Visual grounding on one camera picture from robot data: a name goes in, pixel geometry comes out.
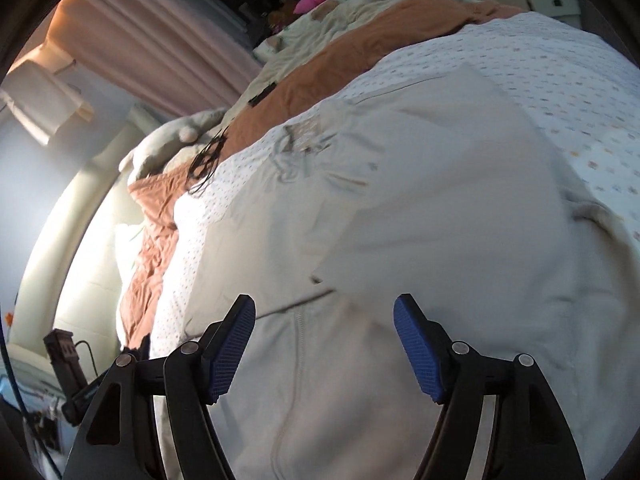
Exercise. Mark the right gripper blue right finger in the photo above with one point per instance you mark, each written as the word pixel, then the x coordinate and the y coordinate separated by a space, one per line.
pixel 530 437

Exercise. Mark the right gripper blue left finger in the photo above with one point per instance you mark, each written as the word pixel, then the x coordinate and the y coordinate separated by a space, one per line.
pixel 117 438

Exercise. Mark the beige hooded jacket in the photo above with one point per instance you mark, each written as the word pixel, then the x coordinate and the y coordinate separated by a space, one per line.
pixel 442 189

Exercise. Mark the cream padded headboard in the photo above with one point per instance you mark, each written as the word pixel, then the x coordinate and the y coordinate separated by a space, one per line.
pixel 61 234

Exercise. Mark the rust orange blanket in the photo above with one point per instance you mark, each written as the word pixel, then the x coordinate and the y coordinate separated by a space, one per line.
pixel 344 59

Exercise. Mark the grey plush toy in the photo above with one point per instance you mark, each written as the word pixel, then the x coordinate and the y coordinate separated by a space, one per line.
pixel 166 141

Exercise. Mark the black remote control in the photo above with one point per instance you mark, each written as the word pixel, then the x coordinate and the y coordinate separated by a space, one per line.
pixel 260 96

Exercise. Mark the white dotted quilt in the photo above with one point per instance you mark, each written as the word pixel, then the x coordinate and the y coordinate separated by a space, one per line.
pixel 576 89

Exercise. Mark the pink curtain left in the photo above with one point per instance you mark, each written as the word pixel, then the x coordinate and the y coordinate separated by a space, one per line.
pixel 180 56

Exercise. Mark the beige bear print blanket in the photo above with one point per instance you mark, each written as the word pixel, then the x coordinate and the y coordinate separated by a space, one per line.
pixel 302 40

